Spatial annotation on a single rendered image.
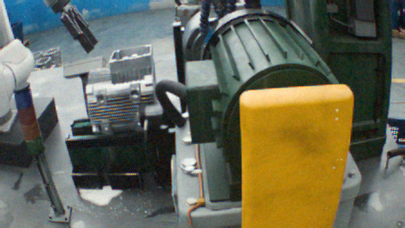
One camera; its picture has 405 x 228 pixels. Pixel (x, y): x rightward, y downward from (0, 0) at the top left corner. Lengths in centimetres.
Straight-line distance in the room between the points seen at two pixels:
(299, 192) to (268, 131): 9
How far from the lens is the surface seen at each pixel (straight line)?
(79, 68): 151
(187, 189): 63
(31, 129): 104
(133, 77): 121
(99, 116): 123
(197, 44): 145
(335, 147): 46
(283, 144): 44
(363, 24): 116
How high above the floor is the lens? 153
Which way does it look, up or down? 27 degrees down
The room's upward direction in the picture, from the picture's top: 5 degrees counter-clockwise
